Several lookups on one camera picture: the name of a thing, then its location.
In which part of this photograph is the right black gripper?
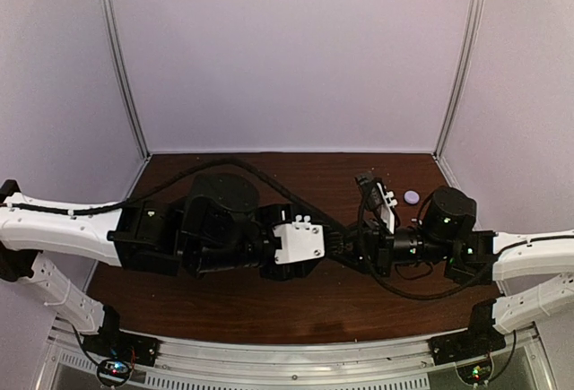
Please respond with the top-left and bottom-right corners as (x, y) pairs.
(337, 218), (452, 279)

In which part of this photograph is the lavender charging case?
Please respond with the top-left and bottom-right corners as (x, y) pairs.
(404, 190), (421, 205)

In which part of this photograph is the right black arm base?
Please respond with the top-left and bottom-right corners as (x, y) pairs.
(429, 299), (506, 366)

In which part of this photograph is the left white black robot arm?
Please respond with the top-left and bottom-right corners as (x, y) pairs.
(1, 173), (326, 358)

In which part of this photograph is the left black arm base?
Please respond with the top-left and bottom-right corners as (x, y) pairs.
(83, 305), (160, 367)

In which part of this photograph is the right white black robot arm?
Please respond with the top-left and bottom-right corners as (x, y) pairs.
(343, 178), (573, 356)

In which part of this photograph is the right small circuit board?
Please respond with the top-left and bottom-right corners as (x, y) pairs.
(457, 360), (493, 386)

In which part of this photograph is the small circuit board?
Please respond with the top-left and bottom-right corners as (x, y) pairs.
(457, 360), (493, 386)
(96, 359), (134, 386)

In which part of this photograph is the left small circuit board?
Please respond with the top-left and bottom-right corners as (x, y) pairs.
(96, 359), (134, 386)

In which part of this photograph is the left black braided cable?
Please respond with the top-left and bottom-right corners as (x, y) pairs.
(0, 156), (351, 234)

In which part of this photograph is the black braided cable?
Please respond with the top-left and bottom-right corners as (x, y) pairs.
(0, 156), (351, 234)
(356, 192), (535, 301)

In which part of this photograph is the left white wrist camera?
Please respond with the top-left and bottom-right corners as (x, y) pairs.
(273, 214), (326, 265)

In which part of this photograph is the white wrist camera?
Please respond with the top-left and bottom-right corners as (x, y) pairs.
(355, 172), (400, 234)
(273, 214), (326, 265)

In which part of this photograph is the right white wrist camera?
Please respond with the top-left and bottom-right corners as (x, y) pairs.
(355, 172), (400, 234)

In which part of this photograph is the right black braided cable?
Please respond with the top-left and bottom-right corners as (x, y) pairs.
(356, 192), (535, 301)

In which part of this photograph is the front aluminium rail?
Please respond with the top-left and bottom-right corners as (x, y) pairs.
(31, 319), (558, 389)

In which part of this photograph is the left aluminium frame post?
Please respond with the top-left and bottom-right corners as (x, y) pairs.
(100, 0), (151, 160)

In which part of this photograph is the aluminium frame post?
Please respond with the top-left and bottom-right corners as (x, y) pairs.
(433, 0), (485, 160)
(100, 0), (151, 160)

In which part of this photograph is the right aluminium frame post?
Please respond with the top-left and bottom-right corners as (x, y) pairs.
(433, 0), (485, 160)

